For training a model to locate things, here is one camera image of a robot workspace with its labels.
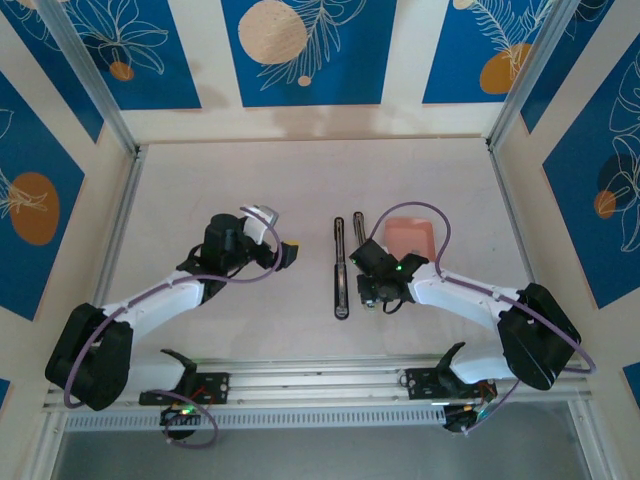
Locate pink plastic tray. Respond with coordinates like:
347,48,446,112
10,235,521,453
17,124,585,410
383,215,435,262

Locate black controller board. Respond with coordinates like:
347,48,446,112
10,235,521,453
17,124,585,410
158,403,204,442
442,402,489,435

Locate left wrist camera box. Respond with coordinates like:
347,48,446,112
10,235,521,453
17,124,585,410
239,203,280,246

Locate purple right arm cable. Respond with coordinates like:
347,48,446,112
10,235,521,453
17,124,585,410
370,200,598,436

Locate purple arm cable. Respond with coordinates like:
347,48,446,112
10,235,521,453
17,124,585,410
370,200,598,436
63,204,284,447

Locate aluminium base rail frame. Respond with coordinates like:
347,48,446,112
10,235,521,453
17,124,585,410
43,355,594,414

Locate grey slotted cable duct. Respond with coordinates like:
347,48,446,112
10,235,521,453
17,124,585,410
64,405,446,432

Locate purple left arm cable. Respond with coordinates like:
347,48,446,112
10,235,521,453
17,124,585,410
63,204,284,447

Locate aluminium corner post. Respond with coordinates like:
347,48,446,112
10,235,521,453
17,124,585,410
37,0,146,159
485,0,589,151

